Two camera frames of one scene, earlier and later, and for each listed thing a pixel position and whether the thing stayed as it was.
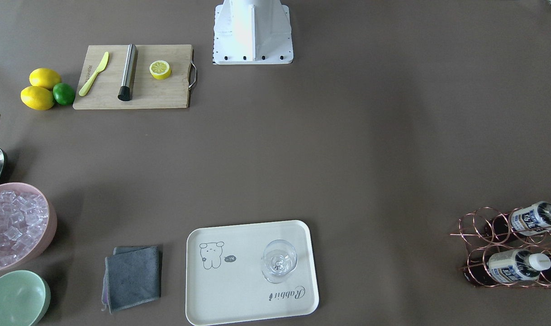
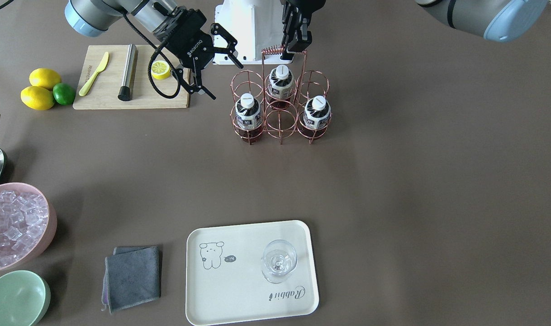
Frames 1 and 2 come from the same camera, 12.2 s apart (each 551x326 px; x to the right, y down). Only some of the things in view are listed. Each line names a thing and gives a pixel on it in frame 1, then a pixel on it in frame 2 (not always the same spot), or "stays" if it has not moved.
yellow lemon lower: [37, 98] stays
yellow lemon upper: [45, 78] stays
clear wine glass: [279, 258] stays
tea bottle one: [529, 220] to [316, 116]
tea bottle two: [490, 267] to [248, 116]
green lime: [63, 93] stays
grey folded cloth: [132, 276] stays
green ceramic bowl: [21, 298] stays
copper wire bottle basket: [498, 256] to [285, 101]
